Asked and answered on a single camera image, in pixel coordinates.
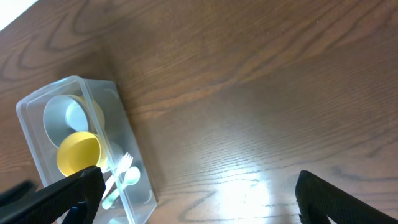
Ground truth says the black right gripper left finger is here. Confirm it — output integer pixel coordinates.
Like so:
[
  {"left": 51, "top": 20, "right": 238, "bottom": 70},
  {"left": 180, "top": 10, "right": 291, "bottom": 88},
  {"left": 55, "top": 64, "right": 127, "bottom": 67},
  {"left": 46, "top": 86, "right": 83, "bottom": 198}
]
[{"left": 1, "top": 166, "right": 105, "bottom": 224}]

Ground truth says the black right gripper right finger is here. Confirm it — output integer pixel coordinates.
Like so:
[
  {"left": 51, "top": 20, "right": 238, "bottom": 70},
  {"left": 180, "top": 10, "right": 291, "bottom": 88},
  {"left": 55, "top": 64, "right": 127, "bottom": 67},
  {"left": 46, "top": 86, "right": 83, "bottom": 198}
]
[{"left": 295, "top": 170, "right": 397, "bottom": 224}]

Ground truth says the yellow plastic cup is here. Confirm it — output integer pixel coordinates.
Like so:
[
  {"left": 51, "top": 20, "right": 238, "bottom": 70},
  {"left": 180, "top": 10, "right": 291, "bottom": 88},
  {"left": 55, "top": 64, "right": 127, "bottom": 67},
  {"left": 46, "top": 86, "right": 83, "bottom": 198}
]
[{"left": 57, "top": 131, "right": 108, "bottom": 177}]

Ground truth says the light green plastic spoon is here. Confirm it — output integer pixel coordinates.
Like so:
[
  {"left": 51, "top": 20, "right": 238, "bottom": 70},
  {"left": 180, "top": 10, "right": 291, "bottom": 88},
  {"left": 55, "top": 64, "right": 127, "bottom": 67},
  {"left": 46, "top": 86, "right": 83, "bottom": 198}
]
[{"left": 102, "top": 166, "right": 141, "bottom": 210}]

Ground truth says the white plastic fork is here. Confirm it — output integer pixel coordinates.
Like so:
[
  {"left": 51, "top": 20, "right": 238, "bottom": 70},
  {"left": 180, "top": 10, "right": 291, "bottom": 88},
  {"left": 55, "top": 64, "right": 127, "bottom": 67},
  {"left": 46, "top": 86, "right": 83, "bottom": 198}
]
[{"left": 102, "top": 152, "right": 133, "bottom": 199}]

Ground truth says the yellow plastic bowl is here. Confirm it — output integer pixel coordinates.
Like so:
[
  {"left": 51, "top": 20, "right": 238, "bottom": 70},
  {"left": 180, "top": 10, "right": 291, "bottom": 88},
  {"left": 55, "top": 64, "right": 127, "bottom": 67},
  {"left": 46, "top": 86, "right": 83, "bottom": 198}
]
[{"left": 70, "top": 95, "right": 105, "bottom": 131}]

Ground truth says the light blue plastic bowl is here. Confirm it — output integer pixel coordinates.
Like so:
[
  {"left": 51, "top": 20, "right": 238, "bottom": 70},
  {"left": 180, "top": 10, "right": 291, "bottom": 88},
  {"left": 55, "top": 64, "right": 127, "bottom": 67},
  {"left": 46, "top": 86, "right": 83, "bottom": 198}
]
[{"left": 43, "top": 95, "right": 90, "bottom": 147}]

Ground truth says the clear plastic container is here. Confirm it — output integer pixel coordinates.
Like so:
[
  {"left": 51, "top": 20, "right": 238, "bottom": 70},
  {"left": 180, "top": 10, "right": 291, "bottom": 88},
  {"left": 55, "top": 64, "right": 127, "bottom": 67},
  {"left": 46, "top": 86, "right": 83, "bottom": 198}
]
[{"left": 16, "top": 76, "right": 157, "bottom": 224}]

